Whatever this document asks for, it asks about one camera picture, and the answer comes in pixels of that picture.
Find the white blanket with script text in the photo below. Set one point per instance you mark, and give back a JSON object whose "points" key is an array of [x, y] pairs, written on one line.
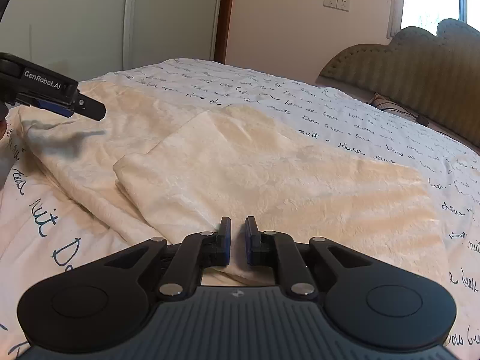
{"points": [[44, 232]]}

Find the black device on bed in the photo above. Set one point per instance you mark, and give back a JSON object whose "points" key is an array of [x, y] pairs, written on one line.
{"points": [[422, 120]]}

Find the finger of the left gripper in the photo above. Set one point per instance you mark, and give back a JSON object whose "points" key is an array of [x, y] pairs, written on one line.
{"points": [[88, 107], [54, 105]]}

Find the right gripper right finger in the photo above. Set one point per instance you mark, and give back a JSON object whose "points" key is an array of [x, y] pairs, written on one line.
{"points": [[278, 251]]}

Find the brown wooden door frame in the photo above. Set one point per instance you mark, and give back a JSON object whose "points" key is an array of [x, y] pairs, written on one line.
{"points": [[222, 30]]}

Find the cream textured pants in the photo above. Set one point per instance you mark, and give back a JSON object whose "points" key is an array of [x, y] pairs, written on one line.
{"points": [[156, 166]]}

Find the white wardrobe with flower decals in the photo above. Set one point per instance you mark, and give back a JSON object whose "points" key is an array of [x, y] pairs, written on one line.
{"points": [[84, 39]]}

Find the white wall socket plate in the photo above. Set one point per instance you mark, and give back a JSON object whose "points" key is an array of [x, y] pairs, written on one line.
{"points": [[343, 5]]}

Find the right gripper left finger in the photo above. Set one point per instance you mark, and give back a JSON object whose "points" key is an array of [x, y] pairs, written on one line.
{"points": [[188, 260]]}

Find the patterned pillow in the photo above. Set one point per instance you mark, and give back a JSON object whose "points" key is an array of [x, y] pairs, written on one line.
{"points": [[383, 103]]}

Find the olive green padded headboard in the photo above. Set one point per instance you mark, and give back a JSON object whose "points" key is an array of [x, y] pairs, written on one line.
{"points": [[436, 75]]}

